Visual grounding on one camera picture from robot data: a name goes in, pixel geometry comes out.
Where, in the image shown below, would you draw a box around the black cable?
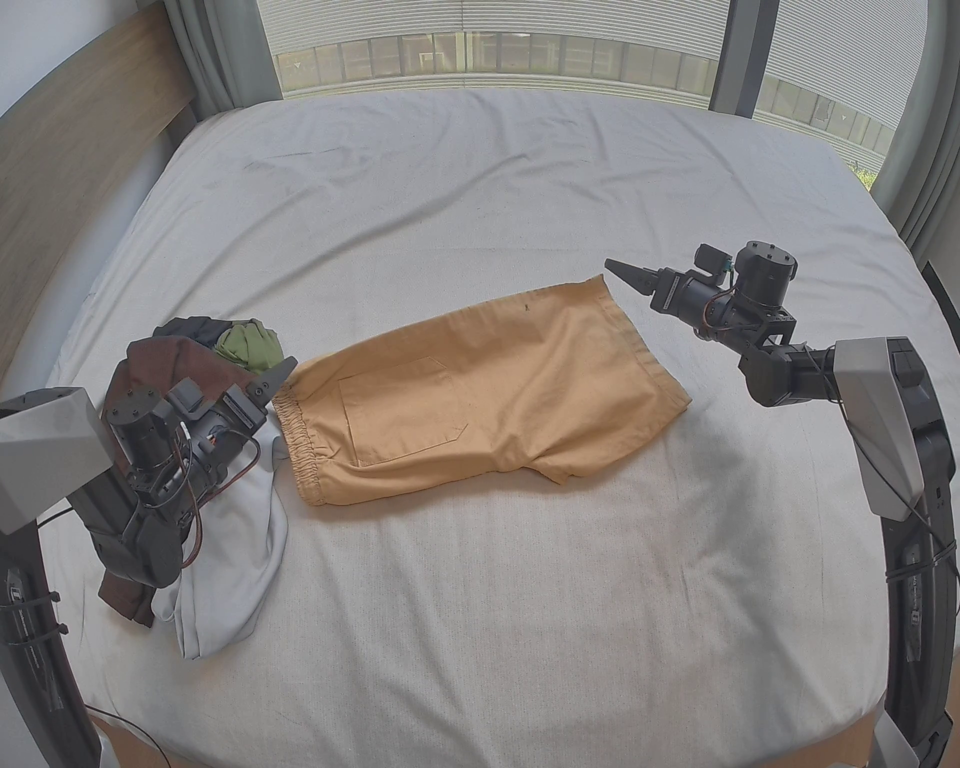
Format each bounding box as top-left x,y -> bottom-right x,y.
81,703 -> 177,768

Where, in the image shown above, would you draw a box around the grey-green curtain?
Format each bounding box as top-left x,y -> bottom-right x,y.
872,0 -> 960,258
161,0 -> 286,121

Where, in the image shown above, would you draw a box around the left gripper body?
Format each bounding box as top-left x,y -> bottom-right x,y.
180,381 -> 271,492

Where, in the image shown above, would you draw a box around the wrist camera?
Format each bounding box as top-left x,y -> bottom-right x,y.
693,242 -> 733,280
166,377 -> 208,421

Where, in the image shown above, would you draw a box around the white garment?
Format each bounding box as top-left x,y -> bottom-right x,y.
150,442 -> 291,661

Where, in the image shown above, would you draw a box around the window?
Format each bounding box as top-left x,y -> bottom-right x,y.
255,0 -> 931,189

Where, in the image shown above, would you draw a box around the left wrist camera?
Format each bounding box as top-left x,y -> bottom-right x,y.
166,377 -> 208,421

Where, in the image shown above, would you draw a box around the bed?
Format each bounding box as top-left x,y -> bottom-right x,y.
0,0 -> 960,768

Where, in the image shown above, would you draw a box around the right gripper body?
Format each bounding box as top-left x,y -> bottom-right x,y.
649,266 -> 741,336

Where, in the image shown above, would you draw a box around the brown garment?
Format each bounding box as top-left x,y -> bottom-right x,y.
99,337 -> 260,628

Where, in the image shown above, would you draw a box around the tan shorts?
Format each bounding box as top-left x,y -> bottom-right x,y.
270,275 -> 693,508

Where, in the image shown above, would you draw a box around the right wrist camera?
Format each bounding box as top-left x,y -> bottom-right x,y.
693,242 -> 733,280

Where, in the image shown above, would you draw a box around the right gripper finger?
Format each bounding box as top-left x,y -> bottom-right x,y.
605,258 -> 658,298

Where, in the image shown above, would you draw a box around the green garment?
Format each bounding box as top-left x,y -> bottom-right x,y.
215,318 -> 285,376

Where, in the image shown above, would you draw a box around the black garment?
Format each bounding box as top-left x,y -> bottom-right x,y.
153,316 -> 235,351

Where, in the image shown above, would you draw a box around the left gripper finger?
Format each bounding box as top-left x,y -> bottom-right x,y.
247,357 -> 300,409

